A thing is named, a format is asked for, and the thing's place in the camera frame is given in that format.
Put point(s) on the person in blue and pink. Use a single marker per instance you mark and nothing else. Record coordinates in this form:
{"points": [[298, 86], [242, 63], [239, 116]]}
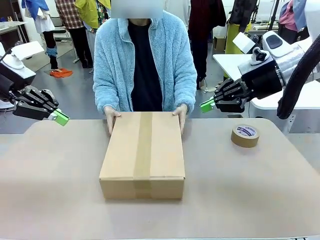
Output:
{"points": [[292, 20]]}

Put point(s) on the person in blue fleece jacket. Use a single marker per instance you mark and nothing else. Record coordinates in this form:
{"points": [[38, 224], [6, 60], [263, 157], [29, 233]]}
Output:
{"points": [[145, 62]]}

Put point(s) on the person's left forearm blue sleeve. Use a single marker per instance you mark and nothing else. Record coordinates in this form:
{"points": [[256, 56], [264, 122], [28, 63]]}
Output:
{"points": [[187, 95]]}

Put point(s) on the brown cardboard box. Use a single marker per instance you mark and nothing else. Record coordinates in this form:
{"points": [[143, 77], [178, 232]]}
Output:
{"points": [[120, 155]]}

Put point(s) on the person's right forearm blue sleeve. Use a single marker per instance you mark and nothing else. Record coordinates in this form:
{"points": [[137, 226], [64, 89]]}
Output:
{"points": [[102, 95]]}

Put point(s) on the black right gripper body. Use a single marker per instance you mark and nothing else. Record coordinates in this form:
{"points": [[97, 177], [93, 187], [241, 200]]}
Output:
{"points": [[265, 80]]}

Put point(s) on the orange cloth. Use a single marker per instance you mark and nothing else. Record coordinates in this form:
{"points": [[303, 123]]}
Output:
{"points": [[61, 73]]}

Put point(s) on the person's left hand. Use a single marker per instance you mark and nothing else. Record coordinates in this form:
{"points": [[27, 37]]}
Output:
{"points": [[182, 113]]}

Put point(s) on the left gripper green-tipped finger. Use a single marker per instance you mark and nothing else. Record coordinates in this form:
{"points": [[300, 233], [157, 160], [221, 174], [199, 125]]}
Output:
{"points": [[40, 96], [32, 110]]}

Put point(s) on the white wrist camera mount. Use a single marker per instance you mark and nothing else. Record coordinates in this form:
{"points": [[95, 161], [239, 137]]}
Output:
{"points": [[22, 52], [252, 60]]}

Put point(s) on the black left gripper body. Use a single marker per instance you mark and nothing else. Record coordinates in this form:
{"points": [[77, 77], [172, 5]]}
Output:
{"points": [[7, 87]]}

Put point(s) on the small cardboard box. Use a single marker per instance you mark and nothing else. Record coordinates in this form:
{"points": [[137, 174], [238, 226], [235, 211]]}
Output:
{"points": [[220, 43]]}

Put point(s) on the person in yellow top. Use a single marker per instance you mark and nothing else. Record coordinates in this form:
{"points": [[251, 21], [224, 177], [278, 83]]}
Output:
{"points": [[90, 12]]}

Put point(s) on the large white table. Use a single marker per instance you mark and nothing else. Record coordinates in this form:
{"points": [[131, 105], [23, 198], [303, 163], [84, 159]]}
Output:
{"points": [[265, 107]]}

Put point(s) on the grey-topped desk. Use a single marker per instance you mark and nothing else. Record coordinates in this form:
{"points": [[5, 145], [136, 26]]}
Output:
{"points": [[10, 26]]}

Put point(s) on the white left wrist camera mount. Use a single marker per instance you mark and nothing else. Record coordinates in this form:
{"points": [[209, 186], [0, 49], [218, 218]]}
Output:
{"points": [[22, 52]]}

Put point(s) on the brown packing tape roll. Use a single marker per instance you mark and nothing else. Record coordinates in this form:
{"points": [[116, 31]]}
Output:
{"points": [[245, 137]]}

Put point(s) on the person with yellow apron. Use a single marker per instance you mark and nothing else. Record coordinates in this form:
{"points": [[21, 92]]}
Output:
{"points": [[235, 17]]}

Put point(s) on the figure with white and blue clothes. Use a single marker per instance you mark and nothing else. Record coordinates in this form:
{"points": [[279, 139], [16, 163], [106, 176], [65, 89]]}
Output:
{"points": [[42, 22]]}

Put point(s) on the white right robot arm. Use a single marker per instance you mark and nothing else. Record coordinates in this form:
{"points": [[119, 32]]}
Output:
{"points": [[295, 62]]}

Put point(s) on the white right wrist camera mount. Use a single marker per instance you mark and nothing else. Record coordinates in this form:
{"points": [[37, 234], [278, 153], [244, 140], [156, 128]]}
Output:
{"points": [[252, 60]]}

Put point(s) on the person's right hand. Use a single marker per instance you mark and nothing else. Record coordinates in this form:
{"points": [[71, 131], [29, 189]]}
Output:
{"points": [[111, 113]]}

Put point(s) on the person in plaid shirt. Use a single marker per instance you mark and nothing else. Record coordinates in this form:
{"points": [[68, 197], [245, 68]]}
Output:
{"points": [[72, 17]]}

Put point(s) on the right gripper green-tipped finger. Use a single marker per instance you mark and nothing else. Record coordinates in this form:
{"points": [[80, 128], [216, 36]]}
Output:
{"points": [[230, 88], [230, 105]]}

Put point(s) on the person in dark red top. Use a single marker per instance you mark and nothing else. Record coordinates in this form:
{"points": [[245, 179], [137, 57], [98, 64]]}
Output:
{"points": [[205, 25]]}

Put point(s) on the grey mesh chair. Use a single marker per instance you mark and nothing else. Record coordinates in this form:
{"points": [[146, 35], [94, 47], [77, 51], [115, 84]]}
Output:
{"points": [[60, 27]]}

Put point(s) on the black tripod stand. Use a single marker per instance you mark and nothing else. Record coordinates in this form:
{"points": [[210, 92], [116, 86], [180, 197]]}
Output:
{"points": [[273, 15]]}

